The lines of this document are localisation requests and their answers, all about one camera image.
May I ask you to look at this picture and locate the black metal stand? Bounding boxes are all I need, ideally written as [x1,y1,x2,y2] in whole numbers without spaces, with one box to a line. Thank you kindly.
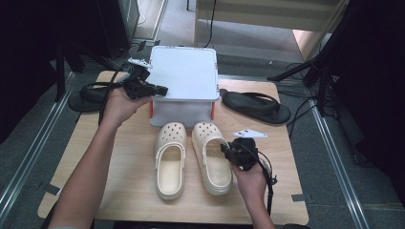
[53,40,124,103]

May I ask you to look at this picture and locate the metal floor rail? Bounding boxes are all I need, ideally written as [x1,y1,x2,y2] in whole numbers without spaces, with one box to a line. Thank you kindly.
[0,71,78,218]
[309,104,371,229]

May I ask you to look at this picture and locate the black tripod stand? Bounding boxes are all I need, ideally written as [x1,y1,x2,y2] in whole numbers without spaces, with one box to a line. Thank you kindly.
[266,0,355,116]

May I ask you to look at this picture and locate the left hand-held gripper black cable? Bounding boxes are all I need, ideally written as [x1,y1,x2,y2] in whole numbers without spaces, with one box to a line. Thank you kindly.
[97,63,136,126]

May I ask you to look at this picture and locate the hanging black cable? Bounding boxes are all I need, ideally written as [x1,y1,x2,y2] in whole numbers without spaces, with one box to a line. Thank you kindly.
[202,0,218,50]

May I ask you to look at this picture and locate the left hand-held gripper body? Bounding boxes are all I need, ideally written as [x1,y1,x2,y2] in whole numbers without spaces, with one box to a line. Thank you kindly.
[122,57,153,100]

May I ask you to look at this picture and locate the person's right hand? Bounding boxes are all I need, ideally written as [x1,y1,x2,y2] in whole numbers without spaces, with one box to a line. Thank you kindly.
[231,162,268,205]

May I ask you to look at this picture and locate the hand-held gripper black cable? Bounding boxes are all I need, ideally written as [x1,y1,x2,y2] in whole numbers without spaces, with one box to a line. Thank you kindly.
[253,150,279,218]
[97,63,136,126]

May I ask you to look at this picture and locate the beige cabinet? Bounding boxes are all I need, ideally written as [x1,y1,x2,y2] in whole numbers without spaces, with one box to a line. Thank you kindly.
[193,0,349,62]

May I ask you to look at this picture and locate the white floor cable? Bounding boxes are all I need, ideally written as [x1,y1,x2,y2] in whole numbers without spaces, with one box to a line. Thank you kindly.
[122,43,141,66]

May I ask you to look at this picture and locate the right hand-held gripper black cable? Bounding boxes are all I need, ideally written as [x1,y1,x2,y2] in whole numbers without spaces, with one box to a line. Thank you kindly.
[253,150,279,218]

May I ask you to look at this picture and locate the black chair armrest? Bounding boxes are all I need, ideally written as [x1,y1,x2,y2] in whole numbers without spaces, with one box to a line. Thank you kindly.
[279,222,312,229]

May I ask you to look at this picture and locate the white storage box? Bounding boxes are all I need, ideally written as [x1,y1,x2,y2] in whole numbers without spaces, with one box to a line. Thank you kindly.
[147,45,221,129]

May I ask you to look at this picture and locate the dark cabinet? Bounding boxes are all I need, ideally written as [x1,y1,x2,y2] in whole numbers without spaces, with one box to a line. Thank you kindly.
[95,0,141,59]

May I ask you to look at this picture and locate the person's left hand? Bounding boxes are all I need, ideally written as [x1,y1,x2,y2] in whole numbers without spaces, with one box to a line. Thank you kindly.
[100,87,154,128]

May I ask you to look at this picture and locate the cream clog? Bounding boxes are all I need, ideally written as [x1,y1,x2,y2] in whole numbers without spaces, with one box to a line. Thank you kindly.
[191,121,234,196]
[154,121,188,201]

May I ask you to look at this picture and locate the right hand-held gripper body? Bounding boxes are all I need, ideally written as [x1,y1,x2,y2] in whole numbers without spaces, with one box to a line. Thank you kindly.
[229,128,268,172]

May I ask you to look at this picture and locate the black flip-flop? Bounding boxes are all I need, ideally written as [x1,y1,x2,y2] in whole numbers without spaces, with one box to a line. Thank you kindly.
[219,88,291,125]
[67,81,132,114]

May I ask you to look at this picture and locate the black floor cables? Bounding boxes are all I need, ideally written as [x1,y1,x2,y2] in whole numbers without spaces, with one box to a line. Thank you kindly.
[280,61,321,133]

